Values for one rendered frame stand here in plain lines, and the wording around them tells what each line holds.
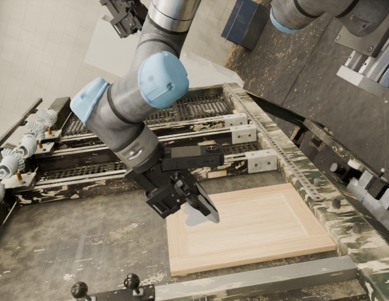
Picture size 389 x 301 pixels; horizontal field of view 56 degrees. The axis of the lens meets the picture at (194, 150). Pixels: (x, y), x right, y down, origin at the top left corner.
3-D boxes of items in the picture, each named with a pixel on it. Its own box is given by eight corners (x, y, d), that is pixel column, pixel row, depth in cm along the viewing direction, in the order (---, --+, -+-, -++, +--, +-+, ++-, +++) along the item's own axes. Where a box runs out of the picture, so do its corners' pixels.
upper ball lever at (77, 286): (99, 309, 91) (85, 295, 80) (84, 311, 91) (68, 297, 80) (99, 293, 93) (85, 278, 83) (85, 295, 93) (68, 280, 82)
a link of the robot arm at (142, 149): (145, 116, 66) (144, 135, 59) (161, 134, 68) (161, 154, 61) (115, 140, 68) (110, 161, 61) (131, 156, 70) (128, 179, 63)
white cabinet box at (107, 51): (244, 83, 494) (98, 18, 439) (225, 120, 515) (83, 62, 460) (235, 72, 548) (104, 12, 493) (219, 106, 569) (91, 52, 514)
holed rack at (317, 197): (323, 200, 121) (324, 199, 121) (315, 201, 121) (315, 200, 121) (226, 83, 271) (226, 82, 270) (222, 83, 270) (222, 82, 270)
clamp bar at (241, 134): (258, 142, 180) (256, 95, 170) (14, 176, 172) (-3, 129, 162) (252, 135, 189) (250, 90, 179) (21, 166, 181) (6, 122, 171)
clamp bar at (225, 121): (248, 129, 197) (247, 86, 187) (25, 160, 189) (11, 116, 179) (244, 123, 206) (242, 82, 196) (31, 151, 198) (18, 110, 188)
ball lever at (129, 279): (147, 300, 92) (139, 286, 81) (132, 303, 92) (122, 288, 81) (145, 285, 94) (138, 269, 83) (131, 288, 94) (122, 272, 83)
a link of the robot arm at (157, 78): (164, 25, 56) (117, 60, 62) (153, 69, 49) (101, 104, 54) (196, 60, 60) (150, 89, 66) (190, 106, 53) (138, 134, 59)
